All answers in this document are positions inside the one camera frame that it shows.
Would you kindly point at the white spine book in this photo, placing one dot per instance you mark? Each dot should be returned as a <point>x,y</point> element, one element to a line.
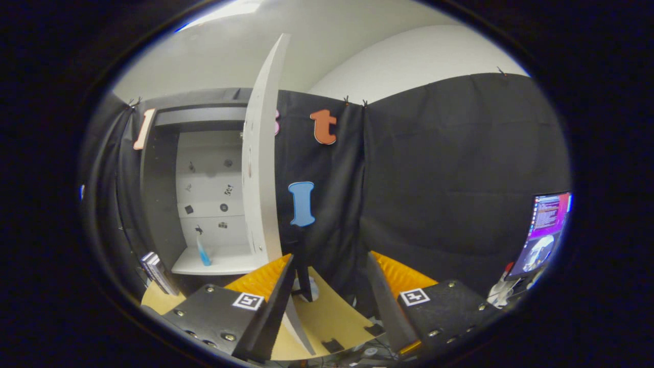
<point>156,271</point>

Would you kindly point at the blue spine book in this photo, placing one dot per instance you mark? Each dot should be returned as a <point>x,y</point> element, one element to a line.
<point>147,268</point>

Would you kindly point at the grey cabinet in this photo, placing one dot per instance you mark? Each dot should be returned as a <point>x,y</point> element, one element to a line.
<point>161,194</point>

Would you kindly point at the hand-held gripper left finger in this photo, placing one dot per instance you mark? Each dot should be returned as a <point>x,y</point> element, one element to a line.
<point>273,312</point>

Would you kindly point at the light grey cabinet shelf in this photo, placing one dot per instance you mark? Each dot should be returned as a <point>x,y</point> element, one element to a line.
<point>225,263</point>

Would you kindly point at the black table edge block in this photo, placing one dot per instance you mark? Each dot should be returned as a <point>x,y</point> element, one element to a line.
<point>333,345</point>
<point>374,329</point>

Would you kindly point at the black backdrop cloth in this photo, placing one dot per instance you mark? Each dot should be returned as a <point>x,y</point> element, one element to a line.
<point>434,179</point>

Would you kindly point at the grey cover book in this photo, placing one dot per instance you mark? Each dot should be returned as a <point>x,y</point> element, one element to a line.
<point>166,281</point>

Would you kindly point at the computer monitor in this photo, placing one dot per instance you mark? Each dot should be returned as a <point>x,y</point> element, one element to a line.
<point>541,230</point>

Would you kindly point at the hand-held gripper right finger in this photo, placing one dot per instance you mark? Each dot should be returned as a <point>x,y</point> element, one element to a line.
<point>388,306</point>

